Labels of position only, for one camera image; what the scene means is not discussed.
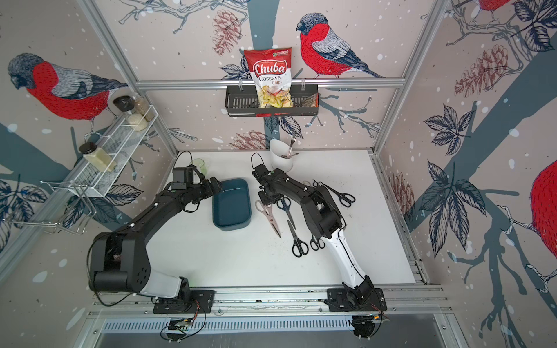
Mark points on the white wire wall shelf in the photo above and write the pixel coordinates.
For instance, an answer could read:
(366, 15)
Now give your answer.
(120, 142)

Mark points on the utensils in cup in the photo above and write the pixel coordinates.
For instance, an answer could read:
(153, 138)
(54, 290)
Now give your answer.
(288, 154)

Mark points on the small black scissors back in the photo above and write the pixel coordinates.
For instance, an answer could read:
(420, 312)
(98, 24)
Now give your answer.
(318, 185)

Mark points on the black blue-handled scissors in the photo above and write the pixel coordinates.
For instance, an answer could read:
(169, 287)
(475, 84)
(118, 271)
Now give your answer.
(284, 204)

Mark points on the long black scissors back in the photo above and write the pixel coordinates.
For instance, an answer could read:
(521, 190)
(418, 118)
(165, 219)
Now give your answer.
(345, 199)

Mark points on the large black scissors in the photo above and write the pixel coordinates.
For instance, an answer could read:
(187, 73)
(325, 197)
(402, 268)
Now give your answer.
(299, 248)

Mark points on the teal plastic storage box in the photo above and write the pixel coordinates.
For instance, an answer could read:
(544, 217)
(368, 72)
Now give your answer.
(232, 205)

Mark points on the black wire wall basket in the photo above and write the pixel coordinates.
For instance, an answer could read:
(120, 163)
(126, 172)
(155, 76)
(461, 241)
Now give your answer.
(243, 102)

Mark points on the metal wire rack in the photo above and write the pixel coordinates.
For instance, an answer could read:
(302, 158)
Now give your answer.
(51, 207)

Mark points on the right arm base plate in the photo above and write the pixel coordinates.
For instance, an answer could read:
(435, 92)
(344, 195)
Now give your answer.
(342, 300)

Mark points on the white utensil holder cup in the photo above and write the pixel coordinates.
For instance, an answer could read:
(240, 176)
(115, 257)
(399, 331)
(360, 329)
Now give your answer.
(278, 148)

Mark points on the clear spice jar back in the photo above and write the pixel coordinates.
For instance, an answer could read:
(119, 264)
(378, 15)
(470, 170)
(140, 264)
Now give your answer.
(143, 107)

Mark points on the green glass cup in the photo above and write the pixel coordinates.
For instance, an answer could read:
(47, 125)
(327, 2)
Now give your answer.
(201, 166)

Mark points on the small black scissors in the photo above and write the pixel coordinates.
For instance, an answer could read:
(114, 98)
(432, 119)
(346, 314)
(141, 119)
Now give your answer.
(318, 185)
(316, 244)

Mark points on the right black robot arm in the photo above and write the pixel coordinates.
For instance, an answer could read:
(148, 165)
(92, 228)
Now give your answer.
(324, 220)

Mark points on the pink kitchen scissors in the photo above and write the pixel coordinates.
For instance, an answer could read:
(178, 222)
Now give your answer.
(266, 209)

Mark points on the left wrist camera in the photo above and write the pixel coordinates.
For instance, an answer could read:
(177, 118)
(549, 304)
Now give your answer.
(183, 177)

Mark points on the small circuit board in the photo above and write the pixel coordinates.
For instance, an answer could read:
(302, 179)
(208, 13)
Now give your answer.
(181, 324)

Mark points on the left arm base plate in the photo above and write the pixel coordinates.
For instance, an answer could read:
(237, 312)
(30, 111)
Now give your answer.
(188, 302)

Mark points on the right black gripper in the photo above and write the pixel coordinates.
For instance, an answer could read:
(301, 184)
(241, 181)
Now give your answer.
(275, 198)

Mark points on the black lid spice jar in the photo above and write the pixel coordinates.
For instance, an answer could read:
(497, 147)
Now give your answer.
(134, 118)

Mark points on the red cassava chips bag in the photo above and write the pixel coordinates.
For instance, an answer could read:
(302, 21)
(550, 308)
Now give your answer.
(271, 72)

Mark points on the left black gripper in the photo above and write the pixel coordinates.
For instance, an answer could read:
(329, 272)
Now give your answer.
(209, 189)

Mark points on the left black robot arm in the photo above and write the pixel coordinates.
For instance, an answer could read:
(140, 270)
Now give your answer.
(119, 262)

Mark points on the yellow spice jar brown lid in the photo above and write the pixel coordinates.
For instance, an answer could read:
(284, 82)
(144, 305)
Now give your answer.
(97, 157)

